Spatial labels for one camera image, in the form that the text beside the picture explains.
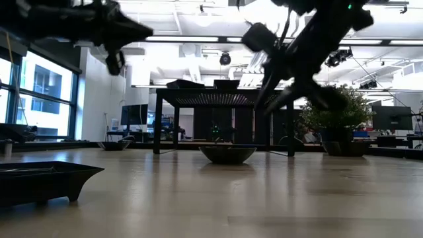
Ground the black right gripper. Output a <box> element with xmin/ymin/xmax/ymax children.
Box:
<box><xmin>254</xmin><ymin>22</ymin><xmax>348</xmax><ymax>115</ymax></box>

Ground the dark computer monitor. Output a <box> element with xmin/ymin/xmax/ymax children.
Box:
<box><xmin>371</xmin><ymin>105</ymin><xmax>414</xmax><ymax>132</ymax></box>
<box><xmin>120</xmin><ymin>104</ymin><xmax>149</xmax><ymax>126</ymax></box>

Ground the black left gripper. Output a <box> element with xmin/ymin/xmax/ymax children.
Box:
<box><xmin>62</xmin><ymin>1</ymin><xmax>154</xmax><ymax>76</ymax></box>

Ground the green potted plant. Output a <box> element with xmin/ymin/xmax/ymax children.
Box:
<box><xmin>299</xmin><ymin>84</ymin><xmax>376</xmax><ymax>146</ymax></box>

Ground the black perforated metal stand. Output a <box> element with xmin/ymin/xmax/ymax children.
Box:
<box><xmin>153</xmin><ymin>87</ymin><xmax>296</xmax><ymax>158</ymax></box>

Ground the black ceiling track light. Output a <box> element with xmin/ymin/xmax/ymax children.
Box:
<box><xmin>325</xmin><ymin>48</ymin><xmax>354</xmax><ymax>69</ymax></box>

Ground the dark window frame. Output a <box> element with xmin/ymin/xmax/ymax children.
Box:
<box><xmin>0</xmin><ymin>31</ymin><xmax>83</xmax><ymax>141</ymax></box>

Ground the square wavy black plate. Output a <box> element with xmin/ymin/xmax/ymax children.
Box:
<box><xmin>198</xmin><ymin>146</ymin><xmax>258</xmax><ymax>165</ymax></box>

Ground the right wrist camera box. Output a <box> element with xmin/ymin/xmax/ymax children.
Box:
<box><xmin>241</xmin><ymin>22</ymin><xmax>278</xmax><ymax>53</ymax></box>

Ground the large round wavy black plate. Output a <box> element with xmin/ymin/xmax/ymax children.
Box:
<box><xmin>166</xmin><ymin>79</ymin><xmax>206</xmax><ymax>90</ymax></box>

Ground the medium square black plate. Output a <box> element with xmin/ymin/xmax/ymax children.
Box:
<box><xmin>0</xmin><ymin>161</ymin><xmax>105</xmax><ymax>208</ymax></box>

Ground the black overhead light bar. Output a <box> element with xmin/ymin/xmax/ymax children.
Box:
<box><xmin>145</xmin><ymin>34</ymin><xmax>423</xmax><ymax>47</ymax></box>

